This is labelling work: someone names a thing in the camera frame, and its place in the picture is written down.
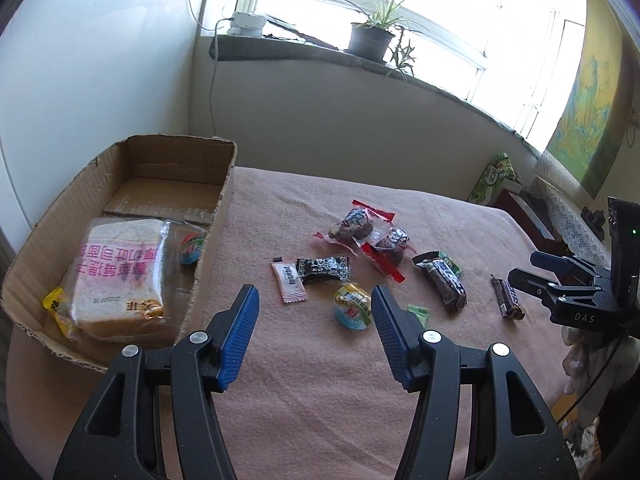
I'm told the landscape wall painting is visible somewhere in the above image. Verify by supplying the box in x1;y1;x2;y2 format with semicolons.
546;0;623;197

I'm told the pink candy packet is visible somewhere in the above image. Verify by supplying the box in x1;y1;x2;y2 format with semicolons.
271;258;307;304

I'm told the white gloved right hand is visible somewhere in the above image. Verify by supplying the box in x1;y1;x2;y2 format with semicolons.
562;326;639;420

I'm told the green snack bag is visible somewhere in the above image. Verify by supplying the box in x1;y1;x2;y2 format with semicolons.
468;152;518;205

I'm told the potted spider plant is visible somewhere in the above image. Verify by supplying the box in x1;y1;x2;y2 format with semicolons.
346;0;416;77

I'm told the black white candy packet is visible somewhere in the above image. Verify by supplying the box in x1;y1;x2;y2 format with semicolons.
296;256;350;284

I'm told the pink table cloth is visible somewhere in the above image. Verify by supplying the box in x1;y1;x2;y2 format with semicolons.
3;161;565;479

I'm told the round jelly cup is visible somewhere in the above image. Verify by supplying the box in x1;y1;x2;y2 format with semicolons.
333;283;372;330

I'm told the packaged bread slice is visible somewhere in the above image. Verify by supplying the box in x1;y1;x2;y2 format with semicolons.
58;217;171;342

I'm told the yellow candy packet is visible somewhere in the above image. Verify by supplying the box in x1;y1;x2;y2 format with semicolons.
41;286;79;342

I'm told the dark figurine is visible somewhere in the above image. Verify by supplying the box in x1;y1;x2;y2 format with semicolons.
580;207;605;242

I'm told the white lace cloth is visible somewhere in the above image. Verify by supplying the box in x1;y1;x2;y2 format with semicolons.
528;151;611;266

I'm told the red clear date bag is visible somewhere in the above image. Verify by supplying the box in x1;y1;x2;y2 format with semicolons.
312;200;395;256
360;224;412;283

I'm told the brown Chinese Snickers bar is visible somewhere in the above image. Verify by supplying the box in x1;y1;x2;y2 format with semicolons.
412;250;466;312

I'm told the white cabinet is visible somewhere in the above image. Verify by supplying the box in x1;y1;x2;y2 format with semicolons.
1;0;202;249

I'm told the white cable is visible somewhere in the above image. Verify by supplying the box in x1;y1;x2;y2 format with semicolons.
182;0;234;139

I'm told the colourful jelly cup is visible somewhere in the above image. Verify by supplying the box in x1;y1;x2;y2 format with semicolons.
179;233;206;266

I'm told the green candy packet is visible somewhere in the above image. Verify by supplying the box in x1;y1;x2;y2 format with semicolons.
438;252;462;278
407;304;431;328

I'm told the brown cardboard box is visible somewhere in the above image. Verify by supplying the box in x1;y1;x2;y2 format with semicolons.
1;134;236;370

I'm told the white power adapter box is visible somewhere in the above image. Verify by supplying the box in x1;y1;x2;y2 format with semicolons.
227;12;267;38

